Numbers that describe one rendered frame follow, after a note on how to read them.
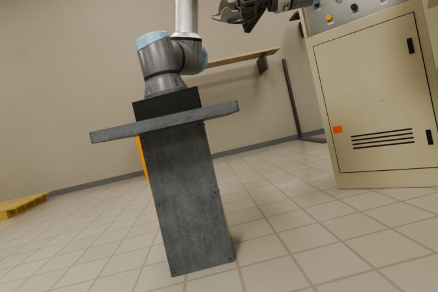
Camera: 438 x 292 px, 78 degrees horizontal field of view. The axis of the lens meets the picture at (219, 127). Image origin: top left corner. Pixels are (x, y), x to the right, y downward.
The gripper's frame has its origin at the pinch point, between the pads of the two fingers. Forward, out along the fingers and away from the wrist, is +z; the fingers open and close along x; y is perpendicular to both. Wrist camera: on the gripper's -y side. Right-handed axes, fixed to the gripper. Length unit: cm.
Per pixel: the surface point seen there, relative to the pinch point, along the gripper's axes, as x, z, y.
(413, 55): 13, -92, -38
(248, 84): -131, -73, -294
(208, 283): 81, 25, -35
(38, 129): -140, 245, -292
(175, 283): 79, 37, -40
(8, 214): -13, 245, -237
